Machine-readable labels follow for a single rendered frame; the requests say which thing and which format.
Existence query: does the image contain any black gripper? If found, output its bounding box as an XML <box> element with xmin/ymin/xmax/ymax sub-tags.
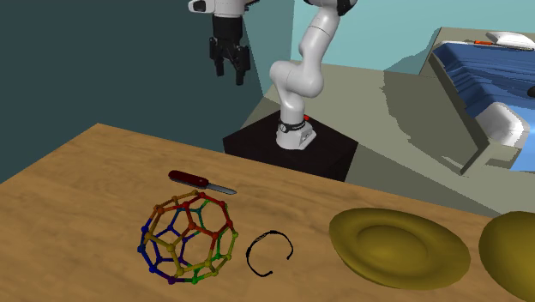
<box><xmin>208</xmin><ymin>14</ymin><xmax>252</xmax><ymax>88</ymax></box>

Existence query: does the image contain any black robot stand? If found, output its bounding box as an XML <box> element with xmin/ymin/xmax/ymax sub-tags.
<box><xmin>222</xmin><ymin>109</ymin><xmax>359</xmax><ymax>183</ymax></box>

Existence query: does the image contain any olive yellow bowl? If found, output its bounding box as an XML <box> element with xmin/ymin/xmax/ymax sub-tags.
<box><xmin>478</xmin><ymin>210</ymin><xmax>535</xmax><ymax>302</ymax></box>

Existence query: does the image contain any olive yellow plate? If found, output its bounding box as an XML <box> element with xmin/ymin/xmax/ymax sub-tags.
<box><xmin>328</xmin><ymin>207</ymin><xmax>472</xmax><ymax>292</ymax></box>

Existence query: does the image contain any multicolour wire polyhedron ball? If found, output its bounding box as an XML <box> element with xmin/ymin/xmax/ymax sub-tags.
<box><xmin>136</xmin><ymin>190</ymin><xmax>240</xmax><ymax>287</ymax></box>

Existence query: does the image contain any red pocket knife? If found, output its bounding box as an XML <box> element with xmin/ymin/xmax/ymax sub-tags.
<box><xmin>167</xmin><ymin>169</ymin><xmax>238</xmax><ymax>196</ymax></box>

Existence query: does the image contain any black open bracelet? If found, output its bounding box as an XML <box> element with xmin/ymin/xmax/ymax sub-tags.
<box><xmin>244</xmin><ymin>229</ymin><xmax>295</xmax><ymax>278</ymax></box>

